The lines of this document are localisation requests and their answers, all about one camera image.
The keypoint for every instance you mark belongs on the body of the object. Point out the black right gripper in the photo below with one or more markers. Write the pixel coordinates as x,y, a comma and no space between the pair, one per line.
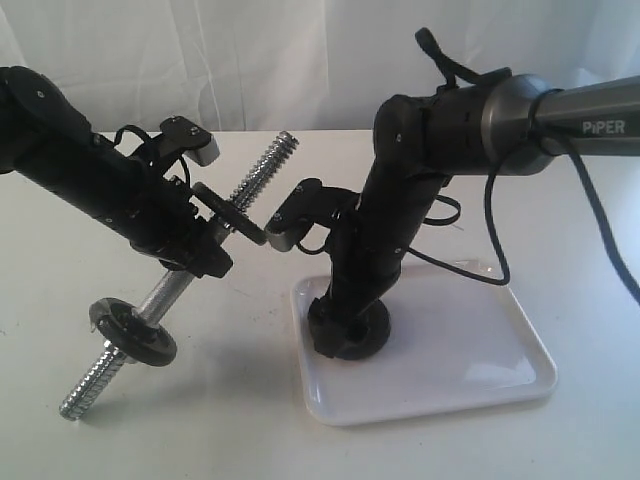
366,249

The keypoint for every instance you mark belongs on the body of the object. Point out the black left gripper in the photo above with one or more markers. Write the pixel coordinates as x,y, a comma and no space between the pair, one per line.
164,224

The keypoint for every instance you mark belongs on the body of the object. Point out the black weight plate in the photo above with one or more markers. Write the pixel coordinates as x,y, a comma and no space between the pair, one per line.
229,214
368,332
119,323

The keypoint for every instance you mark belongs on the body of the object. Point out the chrome threaded dumbbell bar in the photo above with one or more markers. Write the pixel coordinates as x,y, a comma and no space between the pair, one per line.
172,285

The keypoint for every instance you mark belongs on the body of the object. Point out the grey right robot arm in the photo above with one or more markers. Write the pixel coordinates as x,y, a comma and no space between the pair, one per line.
513,127

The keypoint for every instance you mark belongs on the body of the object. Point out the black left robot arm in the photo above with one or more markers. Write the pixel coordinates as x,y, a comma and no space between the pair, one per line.
118,182

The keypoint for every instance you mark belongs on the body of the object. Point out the white plastic tray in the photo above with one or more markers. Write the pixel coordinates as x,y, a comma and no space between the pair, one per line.
455,344

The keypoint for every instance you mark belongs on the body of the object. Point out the white backdrop curtain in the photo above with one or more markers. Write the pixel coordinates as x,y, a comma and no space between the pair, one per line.
269,65

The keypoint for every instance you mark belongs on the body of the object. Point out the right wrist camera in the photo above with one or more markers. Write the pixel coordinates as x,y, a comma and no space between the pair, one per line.
309,203

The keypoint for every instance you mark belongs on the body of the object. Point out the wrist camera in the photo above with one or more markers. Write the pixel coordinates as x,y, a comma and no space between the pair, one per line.
198,144
309,203

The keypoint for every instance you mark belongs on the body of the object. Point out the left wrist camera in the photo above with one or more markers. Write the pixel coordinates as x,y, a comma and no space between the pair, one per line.
198,144

